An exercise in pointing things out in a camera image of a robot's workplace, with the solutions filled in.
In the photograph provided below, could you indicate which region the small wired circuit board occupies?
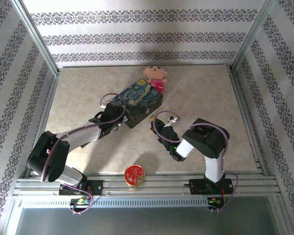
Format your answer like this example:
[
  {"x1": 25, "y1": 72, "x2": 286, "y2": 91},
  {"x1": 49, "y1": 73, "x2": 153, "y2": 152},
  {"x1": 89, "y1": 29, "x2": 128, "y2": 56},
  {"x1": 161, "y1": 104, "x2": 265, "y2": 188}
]
[
  {"x1": 70, "y1": 197, "x2": 91, "y2": 206},
  {"x1": 207, "y1": 196, "x2": 225, "y2": 206}
]

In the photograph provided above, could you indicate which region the grey metal panel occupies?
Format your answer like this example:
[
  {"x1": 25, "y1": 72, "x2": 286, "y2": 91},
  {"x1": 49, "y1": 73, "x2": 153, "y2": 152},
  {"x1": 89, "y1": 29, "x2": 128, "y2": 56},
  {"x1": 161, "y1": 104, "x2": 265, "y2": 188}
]
[{"x1": 13, "y1": 207, "x2": 281, "y2": 235}]

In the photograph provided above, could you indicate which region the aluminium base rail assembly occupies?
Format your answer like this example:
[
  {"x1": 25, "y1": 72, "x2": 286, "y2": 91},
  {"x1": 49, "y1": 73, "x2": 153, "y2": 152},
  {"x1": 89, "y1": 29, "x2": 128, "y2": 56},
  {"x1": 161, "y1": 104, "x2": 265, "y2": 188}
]
[{"x1": 13, "y1": 172, "x2": 281, "y2": 198}]

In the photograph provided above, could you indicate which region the slotted grey cable duct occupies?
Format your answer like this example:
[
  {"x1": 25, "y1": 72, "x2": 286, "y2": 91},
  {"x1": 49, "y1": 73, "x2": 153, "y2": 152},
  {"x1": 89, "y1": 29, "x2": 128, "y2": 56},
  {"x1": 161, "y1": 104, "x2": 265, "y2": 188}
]
[{"x1": 17, "y1": 197, "x2": 226, "y2": 209}]

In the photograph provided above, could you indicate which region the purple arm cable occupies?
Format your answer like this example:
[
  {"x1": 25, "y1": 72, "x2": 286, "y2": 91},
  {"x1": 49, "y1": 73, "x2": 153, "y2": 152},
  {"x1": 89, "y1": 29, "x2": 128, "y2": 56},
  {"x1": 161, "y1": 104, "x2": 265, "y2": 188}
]
[
  {"x1": 152, "y1": 110, "x2": 241, "y2": 212},
  {"x1": 40, "y1": 93, "x2": 127, "y2": 216}
]

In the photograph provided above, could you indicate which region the aluminium frame post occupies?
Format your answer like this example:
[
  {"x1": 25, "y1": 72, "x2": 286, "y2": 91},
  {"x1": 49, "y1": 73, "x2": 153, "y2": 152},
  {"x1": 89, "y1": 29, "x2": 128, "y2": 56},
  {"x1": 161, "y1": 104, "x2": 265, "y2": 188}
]
[
  {"x1": 230, "y1": 0, "x2": 277, "y2": 72},
  {"x1": 11, "y1": 0, "x2": 60, "y2": 77}
]

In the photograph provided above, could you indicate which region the round red gold tin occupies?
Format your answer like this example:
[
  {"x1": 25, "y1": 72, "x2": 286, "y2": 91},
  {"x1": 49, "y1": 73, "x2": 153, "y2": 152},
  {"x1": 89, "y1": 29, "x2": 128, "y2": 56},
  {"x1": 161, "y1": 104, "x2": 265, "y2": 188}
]
[{"x1": 124, "y1": 164, "x2": 146, "y2": 188}]

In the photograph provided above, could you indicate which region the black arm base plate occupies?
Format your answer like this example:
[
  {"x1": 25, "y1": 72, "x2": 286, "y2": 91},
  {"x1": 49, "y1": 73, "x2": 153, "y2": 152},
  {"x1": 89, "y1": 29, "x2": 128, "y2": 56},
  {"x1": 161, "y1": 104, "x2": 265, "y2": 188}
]
[
  {"x1": 58, "y1": 179, "x2": 104, "y2": 196},
  {"x1": 185, "y1": 178, "x2": 234, "y2": 196}
]

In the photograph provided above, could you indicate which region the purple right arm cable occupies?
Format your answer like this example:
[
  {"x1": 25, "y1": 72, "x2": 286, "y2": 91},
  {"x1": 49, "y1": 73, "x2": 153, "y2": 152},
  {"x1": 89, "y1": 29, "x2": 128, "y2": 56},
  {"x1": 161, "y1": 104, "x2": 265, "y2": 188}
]
[{"x1": 152, "y1": 110, "x2": 241, "y2": 212}]

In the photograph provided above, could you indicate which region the starry night print box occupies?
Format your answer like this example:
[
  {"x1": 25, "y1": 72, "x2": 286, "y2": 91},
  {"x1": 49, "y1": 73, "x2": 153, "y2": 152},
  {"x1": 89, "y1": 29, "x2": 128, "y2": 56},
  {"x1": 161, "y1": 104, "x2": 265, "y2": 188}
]
[{"x1": 112, "y1": 78, "x2": 164, "y2": 129}]

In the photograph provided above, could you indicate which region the pink plush doll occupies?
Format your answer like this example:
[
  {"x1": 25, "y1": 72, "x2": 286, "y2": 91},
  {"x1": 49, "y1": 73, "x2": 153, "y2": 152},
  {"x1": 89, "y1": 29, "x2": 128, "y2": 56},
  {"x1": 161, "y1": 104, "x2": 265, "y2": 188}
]
[{"x1": 143, "y1": 66, "x2": 168, "y2": 94}]

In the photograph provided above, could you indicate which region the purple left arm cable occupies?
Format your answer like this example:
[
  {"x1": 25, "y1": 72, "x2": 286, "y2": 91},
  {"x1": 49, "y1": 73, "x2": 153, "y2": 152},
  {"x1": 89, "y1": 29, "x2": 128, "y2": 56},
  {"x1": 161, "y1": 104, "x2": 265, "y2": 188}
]
[{"x1": 40, "y1": 93, "x2": 127, "y2": 216}]

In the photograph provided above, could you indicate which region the aluminium side rail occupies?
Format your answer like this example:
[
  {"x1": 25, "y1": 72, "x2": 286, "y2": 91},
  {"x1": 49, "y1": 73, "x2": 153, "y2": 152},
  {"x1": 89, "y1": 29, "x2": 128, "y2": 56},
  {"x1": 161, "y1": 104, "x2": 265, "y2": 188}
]
[
  {"x1": 24, "y1": 70, "x2": 62, "y2": 178},
  {"x1": 228, "y1": 65, "x2": 270, "y2": 177}
]

